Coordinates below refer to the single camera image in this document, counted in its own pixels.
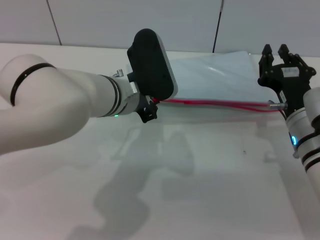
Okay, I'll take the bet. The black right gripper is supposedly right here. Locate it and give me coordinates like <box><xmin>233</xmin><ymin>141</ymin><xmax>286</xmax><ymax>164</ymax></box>
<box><xmin>257</xmin><ymin>43</ymin><xmax>316</xmax><ymax>116</ymax></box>

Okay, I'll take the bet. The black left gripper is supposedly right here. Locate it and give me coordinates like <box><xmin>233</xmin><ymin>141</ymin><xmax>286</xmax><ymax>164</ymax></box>
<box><xmin>136</xmin><ymin>93</ymin><xmax>160</xmax><ymax>124</ymax></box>

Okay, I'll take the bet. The clear document bag red zipper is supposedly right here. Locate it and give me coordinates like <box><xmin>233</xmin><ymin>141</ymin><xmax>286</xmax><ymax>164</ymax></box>
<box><xmin>156</xmin><ymin>50</ymin><xmax>289</xmax><ymax>115</ymax></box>

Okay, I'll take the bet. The black and white wrist camera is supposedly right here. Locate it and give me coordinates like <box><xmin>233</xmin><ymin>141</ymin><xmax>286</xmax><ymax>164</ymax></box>
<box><xmin>126</xmin><ymin>28</ymin><xmax>179</xmax><ymax>101</ymax></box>

